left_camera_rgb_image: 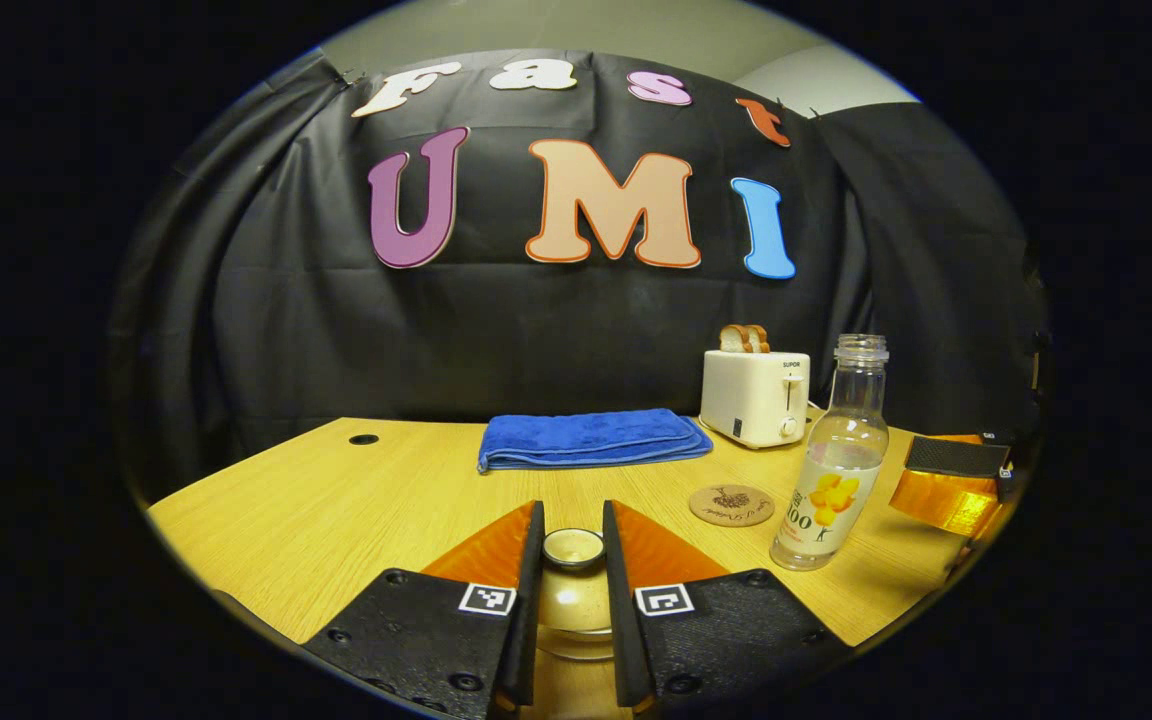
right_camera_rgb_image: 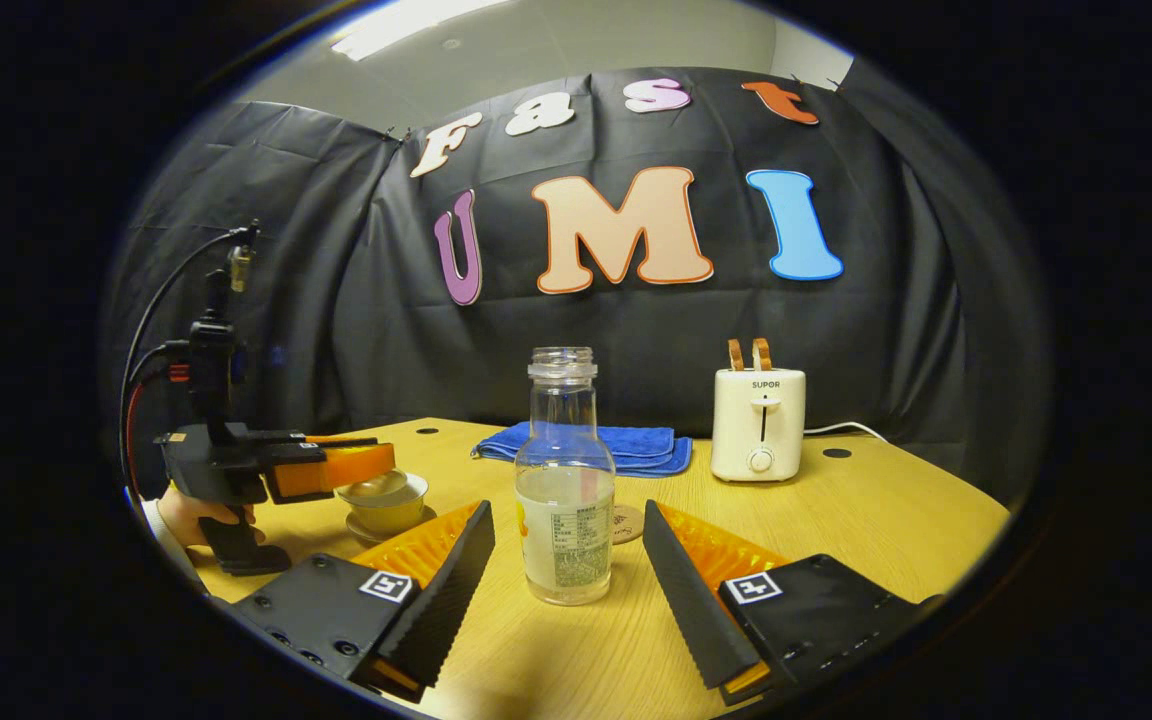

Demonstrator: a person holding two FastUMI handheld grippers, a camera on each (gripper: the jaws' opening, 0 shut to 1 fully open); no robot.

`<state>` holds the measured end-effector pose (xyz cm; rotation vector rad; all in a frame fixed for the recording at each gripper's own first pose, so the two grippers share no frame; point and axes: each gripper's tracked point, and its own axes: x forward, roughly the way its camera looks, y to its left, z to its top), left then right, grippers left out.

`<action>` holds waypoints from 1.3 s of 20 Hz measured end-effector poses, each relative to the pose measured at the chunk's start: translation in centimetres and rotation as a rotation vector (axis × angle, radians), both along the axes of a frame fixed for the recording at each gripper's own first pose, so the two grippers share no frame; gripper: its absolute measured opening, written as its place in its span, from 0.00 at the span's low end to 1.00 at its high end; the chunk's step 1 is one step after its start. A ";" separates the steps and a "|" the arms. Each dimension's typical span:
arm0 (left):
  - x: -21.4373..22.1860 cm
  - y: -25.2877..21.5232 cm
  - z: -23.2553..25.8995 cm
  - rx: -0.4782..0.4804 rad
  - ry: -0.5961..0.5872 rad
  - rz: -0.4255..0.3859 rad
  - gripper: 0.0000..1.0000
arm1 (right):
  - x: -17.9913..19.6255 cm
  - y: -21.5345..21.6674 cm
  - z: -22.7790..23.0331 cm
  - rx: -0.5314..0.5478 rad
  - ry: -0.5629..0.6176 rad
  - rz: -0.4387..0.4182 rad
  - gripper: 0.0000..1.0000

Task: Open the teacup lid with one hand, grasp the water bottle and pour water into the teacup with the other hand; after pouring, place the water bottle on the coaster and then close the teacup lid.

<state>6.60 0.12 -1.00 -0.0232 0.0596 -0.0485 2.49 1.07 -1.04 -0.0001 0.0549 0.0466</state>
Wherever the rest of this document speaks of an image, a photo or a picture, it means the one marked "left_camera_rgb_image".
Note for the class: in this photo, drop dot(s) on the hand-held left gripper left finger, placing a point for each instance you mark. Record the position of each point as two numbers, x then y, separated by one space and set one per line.
526 640

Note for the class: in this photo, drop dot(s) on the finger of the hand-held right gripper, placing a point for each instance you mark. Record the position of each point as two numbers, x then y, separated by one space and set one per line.
946 500
956 455

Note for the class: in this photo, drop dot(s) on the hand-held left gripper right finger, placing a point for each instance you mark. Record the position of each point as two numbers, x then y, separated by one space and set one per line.
626 640

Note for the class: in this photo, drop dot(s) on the cream teacup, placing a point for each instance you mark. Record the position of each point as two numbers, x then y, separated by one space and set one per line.
576 648

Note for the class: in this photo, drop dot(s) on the cream teacup lid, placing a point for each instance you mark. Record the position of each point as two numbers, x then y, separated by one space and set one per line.
574 600

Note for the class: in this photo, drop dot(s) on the clear glass water bottle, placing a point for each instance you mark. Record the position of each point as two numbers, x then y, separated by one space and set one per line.
831 470

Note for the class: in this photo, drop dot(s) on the round wooden coaster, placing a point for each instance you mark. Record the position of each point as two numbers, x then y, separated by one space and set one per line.
731 505

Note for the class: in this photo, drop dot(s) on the folded blue towel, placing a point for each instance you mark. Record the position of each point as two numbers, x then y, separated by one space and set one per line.
591 438

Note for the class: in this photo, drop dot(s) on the white toaster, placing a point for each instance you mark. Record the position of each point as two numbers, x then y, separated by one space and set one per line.
751 400

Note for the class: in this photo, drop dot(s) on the toast slice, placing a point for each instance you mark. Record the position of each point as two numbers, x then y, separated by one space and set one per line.
732 339
759 338

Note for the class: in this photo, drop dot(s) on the black backdrop cloth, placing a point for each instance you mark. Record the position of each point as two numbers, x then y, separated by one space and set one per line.
536 330

